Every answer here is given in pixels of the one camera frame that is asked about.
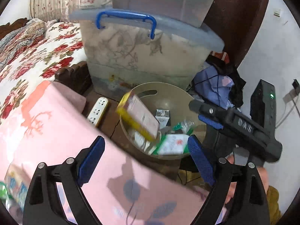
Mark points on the purple clothes pile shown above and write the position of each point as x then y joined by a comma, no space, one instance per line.
220,88

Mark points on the folded patterned blanket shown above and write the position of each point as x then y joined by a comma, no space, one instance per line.
19,40

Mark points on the green crushed can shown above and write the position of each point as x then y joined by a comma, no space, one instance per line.
185,127

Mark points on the clear bin blue handle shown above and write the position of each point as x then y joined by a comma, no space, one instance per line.
125,49

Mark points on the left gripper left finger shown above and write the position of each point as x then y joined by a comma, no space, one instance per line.
43,205

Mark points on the beige round trash bin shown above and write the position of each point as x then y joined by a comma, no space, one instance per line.
169,104

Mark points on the yellow cardboard box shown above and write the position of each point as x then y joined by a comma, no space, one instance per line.
133,112

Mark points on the floral bed quilt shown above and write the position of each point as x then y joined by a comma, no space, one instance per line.
61,47

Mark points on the right hand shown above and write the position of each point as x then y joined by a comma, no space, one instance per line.
263,175

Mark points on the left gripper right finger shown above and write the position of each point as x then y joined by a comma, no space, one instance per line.
249,202

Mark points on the blue white tissue box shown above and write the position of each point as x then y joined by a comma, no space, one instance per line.
17,182

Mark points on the white power strip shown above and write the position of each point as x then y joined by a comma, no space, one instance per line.
98,111

